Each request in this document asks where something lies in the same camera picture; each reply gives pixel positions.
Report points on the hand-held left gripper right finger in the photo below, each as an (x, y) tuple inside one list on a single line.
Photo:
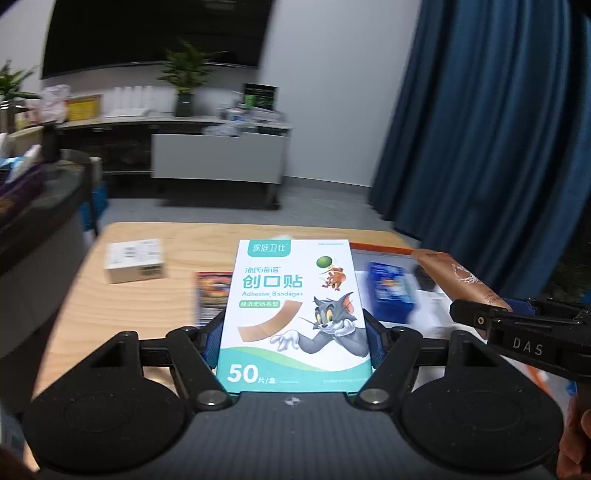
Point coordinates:
[(375, 344)]

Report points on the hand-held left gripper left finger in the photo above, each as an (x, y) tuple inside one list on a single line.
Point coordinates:
[(210, 344)]

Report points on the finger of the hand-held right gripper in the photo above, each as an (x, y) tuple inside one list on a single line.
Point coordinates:
[(549, 308), (475, 316)]

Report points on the orange cardboard box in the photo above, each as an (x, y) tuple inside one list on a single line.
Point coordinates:
[(436, 318)]

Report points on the brown tube with white cap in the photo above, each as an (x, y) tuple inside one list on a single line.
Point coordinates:
[(457, 277)]

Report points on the dark playing card box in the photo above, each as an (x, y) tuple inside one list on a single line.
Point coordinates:
[(210, 295)]

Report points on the blue cartoon box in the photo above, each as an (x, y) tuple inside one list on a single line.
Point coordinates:
[(390, 288)]

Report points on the green white bandage box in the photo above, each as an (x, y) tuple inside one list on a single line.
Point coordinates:
[(286, 300)]

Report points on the small white labelled box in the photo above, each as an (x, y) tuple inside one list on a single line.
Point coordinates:
[(134, 263)]

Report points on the person's right hand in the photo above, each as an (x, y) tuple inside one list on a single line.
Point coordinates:
[(577, 438)]

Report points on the blue plastic bag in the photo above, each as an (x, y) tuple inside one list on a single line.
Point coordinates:
[(94, 207)]

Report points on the white panel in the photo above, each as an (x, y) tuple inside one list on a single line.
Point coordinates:
[(217, 157)]

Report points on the blue curtain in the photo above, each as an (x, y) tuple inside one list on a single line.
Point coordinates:
[(485, 129)]

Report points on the black glass coffee table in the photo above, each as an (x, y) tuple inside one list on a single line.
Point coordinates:
[(41, 240)]

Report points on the clear plastic bag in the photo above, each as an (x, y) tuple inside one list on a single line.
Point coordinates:
[(228, 130)]

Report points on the tv cabinet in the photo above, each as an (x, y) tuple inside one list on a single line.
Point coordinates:
[(120, 147)]

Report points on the clear plastic boxes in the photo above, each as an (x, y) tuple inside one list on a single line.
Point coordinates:
[(249, 116)]

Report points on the purple tin box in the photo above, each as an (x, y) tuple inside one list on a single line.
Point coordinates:
[(18, 198)]

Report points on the potted plant in dark vase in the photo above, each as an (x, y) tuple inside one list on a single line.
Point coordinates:
[(184, 104)]

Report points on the green black box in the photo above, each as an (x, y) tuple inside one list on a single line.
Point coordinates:
[(261, 97)]

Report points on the white router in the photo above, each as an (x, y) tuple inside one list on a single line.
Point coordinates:
[(129, 102)]

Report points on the yellow box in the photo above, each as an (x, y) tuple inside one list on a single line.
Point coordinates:
[(84, 108)]

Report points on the group of medicine boxes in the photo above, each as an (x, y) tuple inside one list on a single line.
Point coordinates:
[(18, 157)]

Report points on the white plastic bag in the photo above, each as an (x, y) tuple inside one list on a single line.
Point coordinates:
[(54, 105)]

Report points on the black television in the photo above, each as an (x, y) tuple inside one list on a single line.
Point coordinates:
[(157, 32)]

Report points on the potted plant in steel pot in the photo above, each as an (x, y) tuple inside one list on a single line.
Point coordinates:
[(14, 83)]

